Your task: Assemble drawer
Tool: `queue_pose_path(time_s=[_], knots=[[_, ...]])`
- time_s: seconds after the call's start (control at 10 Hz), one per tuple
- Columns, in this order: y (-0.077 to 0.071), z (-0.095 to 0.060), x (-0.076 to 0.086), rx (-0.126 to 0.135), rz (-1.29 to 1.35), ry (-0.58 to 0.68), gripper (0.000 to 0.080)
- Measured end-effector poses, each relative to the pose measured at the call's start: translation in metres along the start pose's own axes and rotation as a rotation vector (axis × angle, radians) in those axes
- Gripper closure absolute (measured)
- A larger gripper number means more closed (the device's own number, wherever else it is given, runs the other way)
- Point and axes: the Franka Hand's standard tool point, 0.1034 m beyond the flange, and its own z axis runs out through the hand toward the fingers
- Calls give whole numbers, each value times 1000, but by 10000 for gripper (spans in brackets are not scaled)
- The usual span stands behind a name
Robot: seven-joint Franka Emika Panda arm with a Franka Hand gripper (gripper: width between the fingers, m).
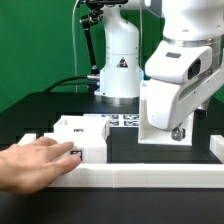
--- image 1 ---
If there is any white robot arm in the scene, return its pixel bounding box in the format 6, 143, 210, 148
95, 0, 224, 145

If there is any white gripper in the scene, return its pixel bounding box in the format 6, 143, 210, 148
145, 41, 224, 141

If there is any bare human hand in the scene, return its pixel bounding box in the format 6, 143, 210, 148
0, 137, 81, 194

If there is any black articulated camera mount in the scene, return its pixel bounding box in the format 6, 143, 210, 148
79, 0, 129, 76

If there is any black cable bundle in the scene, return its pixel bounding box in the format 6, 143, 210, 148
43, 75, 101, 94

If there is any white drawer cabinet frame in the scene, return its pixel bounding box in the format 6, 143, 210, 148
138, 81, 194, 146

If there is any white fiducial marker sheet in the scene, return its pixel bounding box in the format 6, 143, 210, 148
83, 113, 141, 128

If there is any white drawer box front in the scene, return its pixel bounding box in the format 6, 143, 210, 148
44, 133, 107, 164

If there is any white workspace border fence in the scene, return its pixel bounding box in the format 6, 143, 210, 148
17, 133, 224, 189

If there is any white drawer box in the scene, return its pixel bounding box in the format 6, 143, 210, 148
44, 133, 107, 164
53, 115, 110, 139

